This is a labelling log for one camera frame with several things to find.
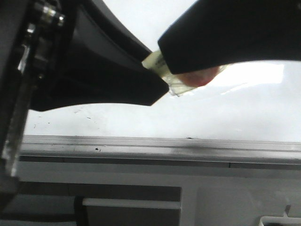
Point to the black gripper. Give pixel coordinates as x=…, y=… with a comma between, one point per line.
x=84, y=55

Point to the grey cabinet under whiteboard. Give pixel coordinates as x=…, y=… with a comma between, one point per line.
x=107, y=192

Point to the whiteboard marker with clear sleeve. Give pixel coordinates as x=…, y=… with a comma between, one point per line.
x=180, y=83

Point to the white whiteboard with aluminium frame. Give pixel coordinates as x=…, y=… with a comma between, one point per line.
x=250, y=113

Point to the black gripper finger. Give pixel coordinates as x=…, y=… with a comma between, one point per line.
x=219, y=32

